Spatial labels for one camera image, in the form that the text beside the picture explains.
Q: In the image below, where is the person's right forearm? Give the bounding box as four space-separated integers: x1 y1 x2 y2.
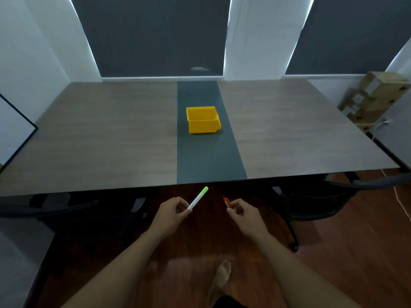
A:
255 232 362 308

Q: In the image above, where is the white pen with green cap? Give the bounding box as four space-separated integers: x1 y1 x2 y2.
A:
187 187 209 210

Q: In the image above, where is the person's right hand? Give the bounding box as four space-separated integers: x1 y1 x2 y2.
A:
226 199 270 241

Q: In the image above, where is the yellow plastic bin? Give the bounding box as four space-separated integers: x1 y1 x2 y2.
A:
186 106 222 134

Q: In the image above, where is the white cable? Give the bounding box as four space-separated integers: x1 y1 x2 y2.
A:
372 120 411 222

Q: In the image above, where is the person's foot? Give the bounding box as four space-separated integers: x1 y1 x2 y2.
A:
208 260 232 305

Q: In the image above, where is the dark grey table runner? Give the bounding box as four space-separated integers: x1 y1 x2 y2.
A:
177 81 248 185

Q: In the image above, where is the person's left hand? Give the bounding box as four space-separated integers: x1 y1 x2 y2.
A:
149 197 193 239

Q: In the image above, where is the black office chair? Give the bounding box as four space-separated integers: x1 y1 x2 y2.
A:
0 189 151 241
271 171 411 252

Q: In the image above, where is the whiteboard with black frame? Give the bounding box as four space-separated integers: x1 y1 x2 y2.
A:
0 94 38 173

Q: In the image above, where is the person's left forearm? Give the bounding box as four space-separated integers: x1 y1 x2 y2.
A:
61 228 171 308

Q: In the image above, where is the dark grey window blind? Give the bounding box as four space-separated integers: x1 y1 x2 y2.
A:
70 0 232 78
285 0 411 75

